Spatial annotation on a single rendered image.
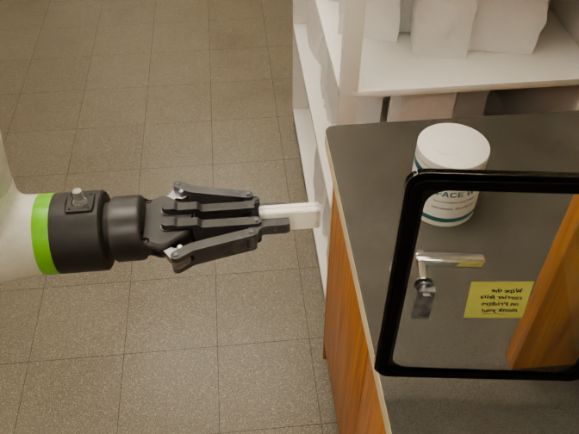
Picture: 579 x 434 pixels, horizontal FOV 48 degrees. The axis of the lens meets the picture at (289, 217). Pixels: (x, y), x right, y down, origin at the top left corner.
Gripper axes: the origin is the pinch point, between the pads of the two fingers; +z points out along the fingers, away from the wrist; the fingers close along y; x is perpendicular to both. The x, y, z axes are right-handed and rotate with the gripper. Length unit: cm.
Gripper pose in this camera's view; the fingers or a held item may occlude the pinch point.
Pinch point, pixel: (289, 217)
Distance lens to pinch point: 75.9
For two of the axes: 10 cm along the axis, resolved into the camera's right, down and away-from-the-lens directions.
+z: 9.9, -0.7, 0.7
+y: -1.0, -7.1, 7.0
